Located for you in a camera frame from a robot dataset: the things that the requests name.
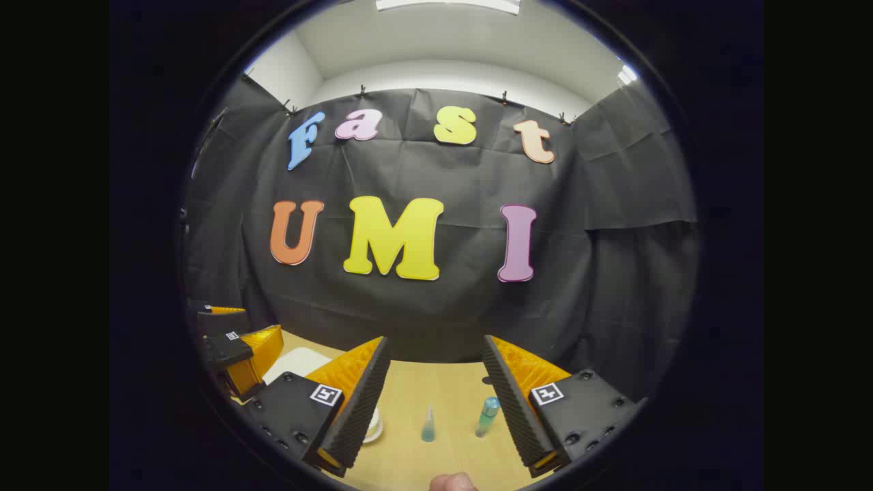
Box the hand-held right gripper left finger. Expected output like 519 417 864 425
239 336 392 478

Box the teal bottle with blue cap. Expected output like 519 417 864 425
474 396 502 439

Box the black backdrop cloth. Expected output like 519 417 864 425
183 72 700 403

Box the long ceiling light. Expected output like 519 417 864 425
375 0 521 15

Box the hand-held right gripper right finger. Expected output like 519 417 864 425
482 334 640 479

